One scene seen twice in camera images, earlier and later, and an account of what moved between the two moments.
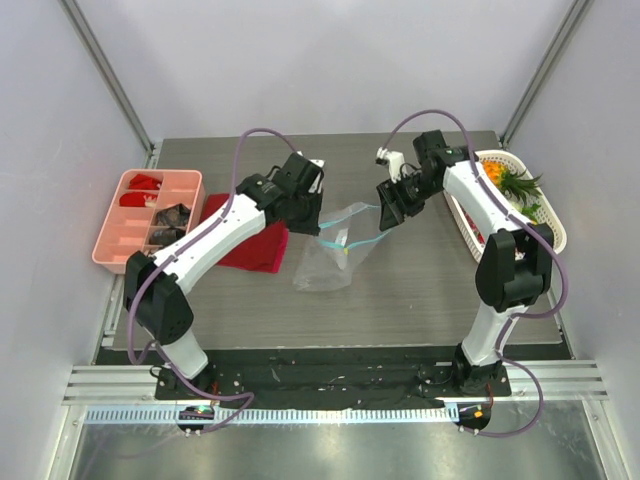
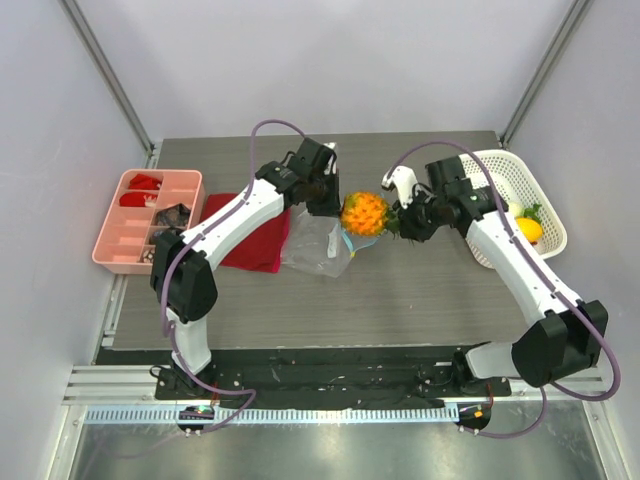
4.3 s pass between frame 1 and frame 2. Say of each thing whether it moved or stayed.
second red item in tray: stayed
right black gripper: moved
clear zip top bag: moved
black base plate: stayed
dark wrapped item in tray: stayed
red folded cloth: stayed
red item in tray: stayed
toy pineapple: moved
